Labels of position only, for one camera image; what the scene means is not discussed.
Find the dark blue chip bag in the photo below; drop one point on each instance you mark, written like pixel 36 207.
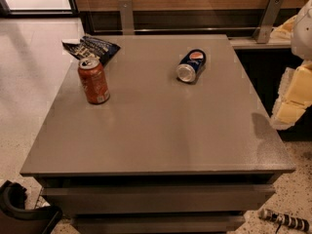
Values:
pixel 91 47

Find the grey drawer cabinet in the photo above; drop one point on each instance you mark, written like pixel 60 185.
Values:
pixel 161 156

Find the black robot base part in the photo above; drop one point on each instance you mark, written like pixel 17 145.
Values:
pixel 16 219

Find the orange soda can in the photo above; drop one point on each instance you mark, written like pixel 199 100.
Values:
pixel 93 80

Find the blue pepsi can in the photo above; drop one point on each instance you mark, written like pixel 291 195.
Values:
pixel 190 66

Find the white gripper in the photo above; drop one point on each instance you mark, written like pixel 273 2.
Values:
pixel 302 33

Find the right metal bracket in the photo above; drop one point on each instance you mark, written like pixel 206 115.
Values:
pixel 262 34

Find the metal bracket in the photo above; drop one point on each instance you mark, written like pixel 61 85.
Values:
pixel 127 16
pixel 262 34

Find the left metal bracket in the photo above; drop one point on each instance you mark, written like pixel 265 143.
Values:
pixel 127 16

